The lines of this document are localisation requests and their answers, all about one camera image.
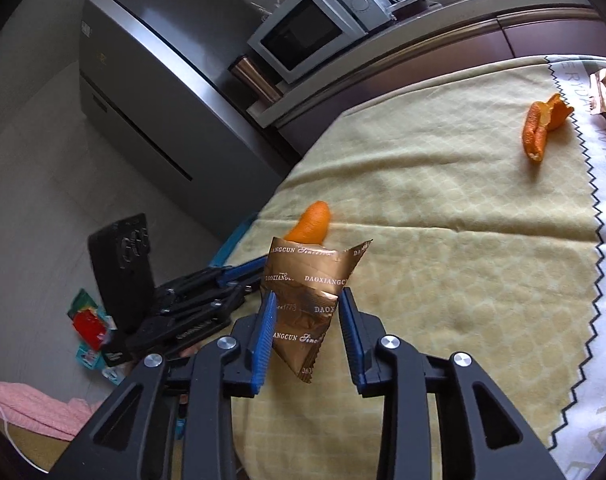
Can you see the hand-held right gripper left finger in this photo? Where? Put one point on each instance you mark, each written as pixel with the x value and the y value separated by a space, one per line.
pixel 264 345

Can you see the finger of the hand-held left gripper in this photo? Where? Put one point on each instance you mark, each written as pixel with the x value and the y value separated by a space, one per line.
pixel 238 269
pixel 223 299

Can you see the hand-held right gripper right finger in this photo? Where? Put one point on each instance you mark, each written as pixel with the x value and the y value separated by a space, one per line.
pixel 351 342

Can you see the blue plastic bin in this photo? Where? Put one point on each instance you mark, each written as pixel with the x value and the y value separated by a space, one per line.
pixel 230 245

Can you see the copper foil snack wrapper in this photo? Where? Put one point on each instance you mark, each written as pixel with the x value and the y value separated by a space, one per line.
pixel 308 310

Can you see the small orange peel piece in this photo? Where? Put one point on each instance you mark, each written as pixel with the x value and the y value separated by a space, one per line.
pixel 313 221

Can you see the red snack packet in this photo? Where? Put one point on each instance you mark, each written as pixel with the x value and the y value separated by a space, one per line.
pixel 89 329

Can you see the teal packet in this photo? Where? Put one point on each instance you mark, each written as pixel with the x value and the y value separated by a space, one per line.
pixel 88 355

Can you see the yellow patterned tablecloth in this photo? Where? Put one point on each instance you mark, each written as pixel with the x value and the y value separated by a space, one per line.
pixel 408 185

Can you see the copper travel tumbler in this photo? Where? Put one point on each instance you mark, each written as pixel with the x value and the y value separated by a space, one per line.
pixel 258 80

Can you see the grey refrigerator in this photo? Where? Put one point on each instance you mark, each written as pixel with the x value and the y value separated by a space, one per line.
pixel 158 85

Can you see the silver microwave oven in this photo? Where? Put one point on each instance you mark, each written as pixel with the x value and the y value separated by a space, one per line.
pixel 303 30

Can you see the white printed table mat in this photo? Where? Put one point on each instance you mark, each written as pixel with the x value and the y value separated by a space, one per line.
pixel 605 270

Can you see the large orange peel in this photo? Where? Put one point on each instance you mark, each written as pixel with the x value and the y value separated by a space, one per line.
pixel 533 130

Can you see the brown kitchen counter cabinet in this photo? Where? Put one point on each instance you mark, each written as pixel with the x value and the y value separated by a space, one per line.
pixel 433 45

